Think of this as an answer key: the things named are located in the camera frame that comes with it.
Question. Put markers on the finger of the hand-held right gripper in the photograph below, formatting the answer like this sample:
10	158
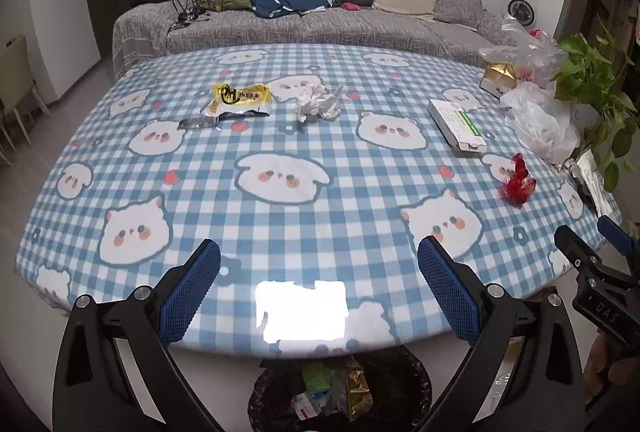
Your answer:
617	234
580	252

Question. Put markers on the trash bin with black liner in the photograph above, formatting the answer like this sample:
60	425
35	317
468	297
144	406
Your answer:
400	387

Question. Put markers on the blue checked printed tablecloth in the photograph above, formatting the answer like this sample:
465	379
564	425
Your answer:
300	222

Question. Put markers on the beige chair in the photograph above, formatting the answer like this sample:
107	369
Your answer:
20	66

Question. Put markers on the white plastic bag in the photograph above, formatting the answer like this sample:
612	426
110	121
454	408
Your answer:
540	121

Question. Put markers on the white plant pot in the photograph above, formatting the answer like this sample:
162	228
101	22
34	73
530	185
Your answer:
582	116

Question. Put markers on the olive green cloth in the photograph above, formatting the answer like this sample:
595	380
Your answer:
230	3

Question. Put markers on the red crinkled wrapper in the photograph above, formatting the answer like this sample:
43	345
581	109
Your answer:
520	179

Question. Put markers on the silver white foil pouch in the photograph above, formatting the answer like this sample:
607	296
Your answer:
592	182

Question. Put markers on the blue jacket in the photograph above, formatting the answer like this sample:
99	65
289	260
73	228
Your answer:
290	1

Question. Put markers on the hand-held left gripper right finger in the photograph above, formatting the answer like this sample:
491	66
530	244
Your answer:
447	292

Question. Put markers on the clear plastic bag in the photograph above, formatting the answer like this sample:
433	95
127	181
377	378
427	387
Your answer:
535	49

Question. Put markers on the clear plastic wrapper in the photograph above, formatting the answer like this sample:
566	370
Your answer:
332	402

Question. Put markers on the white red small carton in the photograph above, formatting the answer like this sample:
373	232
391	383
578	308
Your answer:
302	407

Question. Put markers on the small green white carton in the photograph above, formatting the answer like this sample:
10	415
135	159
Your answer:
316	374

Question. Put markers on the dark cabinet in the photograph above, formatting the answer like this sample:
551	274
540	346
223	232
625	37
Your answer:
597	11

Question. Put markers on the green potted plant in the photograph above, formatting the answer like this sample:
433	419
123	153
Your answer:
590	71

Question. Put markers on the small pink item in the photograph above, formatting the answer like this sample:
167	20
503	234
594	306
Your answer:
350	5

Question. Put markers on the white green box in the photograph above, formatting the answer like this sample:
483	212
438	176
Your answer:
457	126

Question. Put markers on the yellow snack packet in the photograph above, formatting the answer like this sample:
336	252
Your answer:
240	95

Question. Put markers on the foil wrapper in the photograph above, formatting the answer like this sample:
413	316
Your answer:
317	104

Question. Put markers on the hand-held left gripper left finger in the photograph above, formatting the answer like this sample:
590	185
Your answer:
190	292

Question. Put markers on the black round fan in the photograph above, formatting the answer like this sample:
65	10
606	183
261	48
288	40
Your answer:
520	10

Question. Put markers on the person's right hand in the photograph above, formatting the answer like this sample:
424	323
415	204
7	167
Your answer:
615	367

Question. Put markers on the gold cardboard box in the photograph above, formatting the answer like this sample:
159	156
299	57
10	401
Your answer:
497	79

